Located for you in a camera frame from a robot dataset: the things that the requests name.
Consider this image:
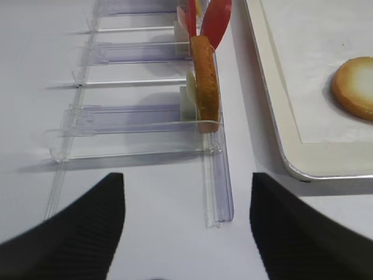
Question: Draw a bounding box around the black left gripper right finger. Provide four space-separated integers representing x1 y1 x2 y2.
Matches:
249 173 372 279

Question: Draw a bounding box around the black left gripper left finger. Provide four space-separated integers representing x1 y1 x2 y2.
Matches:
1 173 125 279

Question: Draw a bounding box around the yellow cheese slice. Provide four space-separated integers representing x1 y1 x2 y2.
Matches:
195 0 203 18

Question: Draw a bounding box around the cream metal baking tray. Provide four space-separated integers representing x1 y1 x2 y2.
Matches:
246 1 372 181

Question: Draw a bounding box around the clear acrylic left rack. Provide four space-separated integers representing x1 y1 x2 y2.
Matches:
37 1 234 228

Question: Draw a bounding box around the brown bun in left rack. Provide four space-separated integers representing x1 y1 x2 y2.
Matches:
191 36 220 134

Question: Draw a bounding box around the round toasted bun bottom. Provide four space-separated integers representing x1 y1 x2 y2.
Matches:
331 57 372 121

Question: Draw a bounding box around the white parchment paper sheet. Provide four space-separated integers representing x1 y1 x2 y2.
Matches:
262 1 372 144

